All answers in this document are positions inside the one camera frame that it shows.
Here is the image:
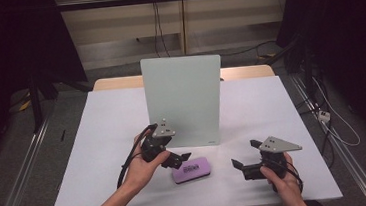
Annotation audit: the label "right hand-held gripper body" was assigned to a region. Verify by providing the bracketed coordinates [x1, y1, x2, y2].
[250, 133, 306, 182]

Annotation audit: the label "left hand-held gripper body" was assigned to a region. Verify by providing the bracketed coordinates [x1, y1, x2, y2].
[137, 117, 181, 172]

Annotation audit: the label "purple whiteboard eraser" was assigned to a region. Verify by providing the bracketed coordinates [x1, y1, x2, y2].
[170, 156, 213, 185]

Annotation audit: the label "frosted glass whiteboard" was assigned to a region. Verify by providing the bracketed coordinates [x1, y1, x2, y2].
[139, 52, 229, 152]

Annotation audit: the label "person's right hand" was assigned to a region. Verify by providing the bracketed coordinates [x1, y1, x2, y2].
[258, 150, 305, 206]

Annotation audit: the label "person's left hand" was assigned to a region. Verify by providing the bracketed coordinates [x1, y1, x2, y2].
[118, 128, 175, 195]

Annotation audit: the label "white table mat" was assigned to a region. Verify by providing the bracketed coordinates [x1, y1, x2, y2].
[38, 69, 344, 206]

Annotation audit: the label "white power strip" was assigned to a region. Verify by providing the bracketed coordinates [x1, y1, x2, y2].
[317, 109, 332, 124]

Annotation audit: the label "wooden table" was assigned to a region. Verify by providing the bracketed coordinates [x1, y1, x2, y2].
[92, 63, 276, 93]

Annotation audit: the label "black metal stand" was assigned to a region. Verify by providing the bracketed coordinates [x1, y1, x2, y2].
[27, 70, 47, 134]

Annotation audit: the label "dark curtain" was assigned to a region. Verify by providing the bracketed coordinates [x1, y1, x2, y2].
[0, 0, 96, 173]
[271, 0, 366, 165]

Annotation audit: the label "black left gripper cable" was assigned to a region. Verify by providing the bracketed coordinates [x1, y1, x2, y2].
[105, 122, 165, 206]

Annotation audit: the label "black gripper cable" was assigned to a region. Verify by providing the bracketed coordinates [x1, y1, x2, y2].
[269, 156, 305, 197]
[105, 122, 165, 206]

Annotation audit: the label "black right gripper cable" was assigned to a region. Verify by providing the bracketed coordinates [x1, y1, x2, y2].
[269, 156, 305, 197]

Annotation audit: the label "aluminium floor rail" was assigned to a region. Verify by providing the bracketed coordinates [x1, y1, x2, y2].
[288, 66, 366, 206]
[0, 110, 66, 206]

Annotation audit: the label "thin white cable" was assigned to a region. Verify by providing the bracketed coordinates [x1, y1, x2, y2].
[311, 73, 362, 150]

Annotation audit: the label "black floor cable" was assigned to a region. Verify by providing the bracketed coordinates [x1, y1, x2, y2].
[218, 40, 279, 58]

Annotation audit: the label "black hanging wall cables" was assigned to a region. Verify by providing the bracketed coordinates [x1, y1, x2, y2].
[150, 0, 172, 59]

